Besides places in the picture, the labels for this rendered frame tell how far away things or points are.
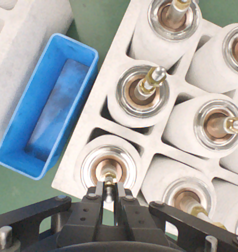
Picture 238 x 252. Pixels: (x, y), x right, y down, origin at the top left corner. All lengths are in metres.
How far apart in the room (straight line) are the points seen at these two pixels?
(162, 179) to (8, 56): 0.33
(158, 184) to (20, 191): 0.40
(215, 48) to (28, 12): 0.32
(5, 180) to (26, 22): 0.39
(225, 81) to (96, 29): 0.38
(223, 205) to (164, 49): 0.26
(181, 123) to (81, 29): 0.40
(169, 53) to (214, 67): 0.07
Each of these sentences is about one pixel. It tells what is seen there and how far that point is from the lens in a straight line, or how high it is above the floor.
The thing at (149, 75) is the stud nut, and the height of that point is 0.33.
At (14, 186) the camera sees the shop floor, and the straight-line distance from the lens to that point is 0.58.
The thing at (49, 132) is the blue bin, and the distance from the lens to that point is 0.52.
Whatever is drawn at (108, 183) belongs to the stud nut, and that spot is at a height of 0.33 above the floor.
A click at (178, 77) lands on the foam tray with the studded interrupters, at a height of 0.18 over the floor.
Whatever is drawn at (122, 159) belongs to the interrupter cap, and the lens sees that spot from 0.24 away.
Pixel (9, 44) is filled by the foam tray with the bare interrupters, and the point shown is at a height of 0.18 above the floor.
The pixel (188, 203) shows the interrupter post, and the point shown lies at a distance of 0.26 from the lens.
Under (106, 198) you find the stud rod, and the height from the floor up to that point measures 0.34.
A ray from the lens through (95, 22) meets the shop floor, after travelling 0.58.
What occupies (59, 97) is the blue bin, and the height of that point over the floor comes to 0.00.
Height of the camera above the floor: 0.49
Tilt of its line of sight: 87 degrees down
